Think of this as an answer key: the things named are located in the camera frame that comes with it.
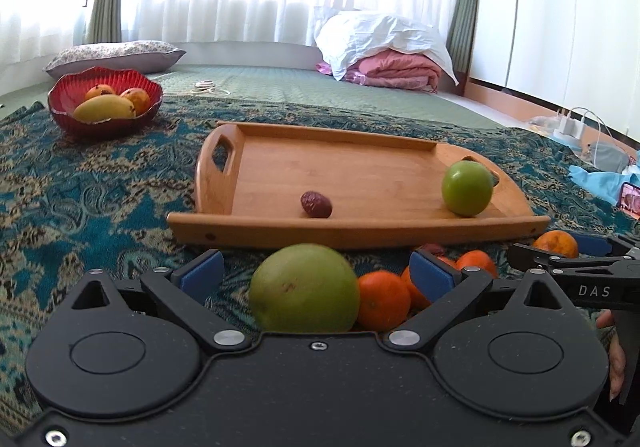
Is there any yellow mango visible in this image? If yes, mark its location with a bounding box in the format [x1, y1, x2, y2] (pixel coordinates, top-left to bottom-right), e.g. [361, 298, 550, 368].
[72, 95, 136, 123]

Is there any orange fruit in bowl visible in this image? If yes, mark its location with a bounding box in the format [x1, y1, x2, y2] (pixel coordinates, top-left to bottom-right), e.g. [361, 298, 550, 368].
[85, 84, 115, 100]
[120, 87, 152, 116]

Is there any light blue cloth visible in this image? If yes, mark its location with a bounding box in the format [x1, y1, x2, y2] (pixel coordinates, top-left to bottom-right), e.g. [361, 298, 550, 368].
[568, 150, 639, 205]

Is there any wooden serving tray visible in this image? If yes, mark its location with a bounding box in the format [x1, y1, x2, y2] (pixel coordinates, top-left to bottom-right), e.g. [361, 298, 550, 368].
[167, 122, 550, 250]

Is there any dark red date on tray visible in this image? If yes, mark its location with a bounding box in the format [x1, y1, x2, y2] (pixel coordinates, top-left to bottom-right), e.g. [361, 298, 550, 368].
[300, 190, 333, 218]

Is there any floral grey pillow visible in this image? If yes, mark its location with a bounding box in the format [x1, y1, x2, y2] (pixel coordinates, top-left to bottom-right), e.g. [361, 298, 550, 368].
[43, 40, 186, 80]

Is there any green quilted mat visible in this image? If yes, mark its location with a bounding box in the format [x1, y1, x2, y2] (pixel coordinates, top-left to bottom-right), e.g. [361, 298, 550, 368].
[0, 63, 507, 131]

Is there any person's right hand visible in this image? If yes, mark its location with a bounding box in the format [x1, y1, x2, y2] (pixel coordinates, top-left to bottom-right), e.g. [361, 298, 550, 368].
[596, 311, 626, 401]

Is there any small orange tangerine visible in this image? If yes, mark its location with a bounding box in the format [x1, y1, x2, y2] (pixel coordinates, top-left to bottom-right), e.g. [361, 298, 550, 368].
[456, 250, 498, 278]

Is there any smartphone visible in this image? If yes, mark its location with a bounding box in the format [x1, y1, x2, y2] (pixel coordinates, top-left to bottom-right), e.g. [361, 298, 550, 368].
[616, 182, 640, 219]

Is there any white pillow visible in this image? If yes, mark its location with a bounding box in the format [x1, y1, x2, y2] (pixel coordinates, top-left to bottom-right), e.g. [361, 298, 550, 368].
[314, 10, 459, 84]

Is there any large mottled orange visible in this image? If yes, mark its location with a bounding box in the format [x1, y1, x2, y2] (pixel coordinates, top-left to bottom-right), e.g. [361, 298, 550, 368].
[532, 230, 579, 259]

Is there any white power adapter with cable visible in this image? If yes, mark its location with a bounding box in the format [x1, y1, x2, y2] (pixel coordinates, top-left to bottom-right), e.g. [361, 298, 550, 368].
[550, 107, 627, 158]

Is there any folded pink blanket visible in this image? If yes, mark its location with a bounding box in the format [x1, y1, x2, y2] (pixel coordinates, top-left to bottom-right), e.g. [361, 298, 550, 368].
[342, 49, 444, 92]

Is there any large green apple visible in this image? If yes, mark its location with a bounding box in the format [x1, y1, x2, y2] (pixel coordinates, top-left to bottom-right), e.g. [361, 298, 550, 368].
[248, 243, 360, 333]

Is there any red fruit bowl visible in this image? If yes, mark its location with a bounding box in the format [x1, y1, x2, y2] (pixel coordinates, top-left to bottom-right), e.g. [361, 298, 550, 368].
[48, 66, 163, 140]

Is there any green drape right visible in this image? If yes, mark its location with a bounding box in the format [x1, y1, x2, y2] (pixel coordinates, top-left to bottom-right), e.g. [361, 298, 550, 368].
[447, 0, 478, 76]

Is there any white coiled cord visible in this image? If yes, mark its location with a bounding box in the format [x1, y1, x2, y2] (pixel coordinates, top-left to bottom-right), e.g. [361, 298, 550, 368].
[188, 78, 231, 97]

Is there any orange fruit in bowl left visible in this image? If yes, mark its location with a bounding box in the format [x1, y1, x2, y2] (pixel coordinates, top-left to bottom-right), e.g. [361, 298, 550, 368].
[85, 84, 115, 100]

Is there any dark red date on blanket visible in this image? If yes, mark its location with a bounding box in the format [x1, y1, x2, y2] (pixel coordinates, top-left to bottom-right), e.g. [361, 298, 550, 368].
[420, 242, 446, 256]

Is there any orange fruit in bowl right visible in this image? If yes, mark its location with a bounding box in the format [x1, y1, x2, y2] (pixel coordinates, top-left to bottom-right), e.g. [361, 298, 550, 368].
[120, 87, 152, 116]

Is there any small green apple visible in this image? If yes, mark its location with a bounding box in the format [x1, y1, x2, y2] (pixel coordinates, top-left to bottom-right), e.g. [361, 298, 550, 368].
[440, 161, 494, 217]

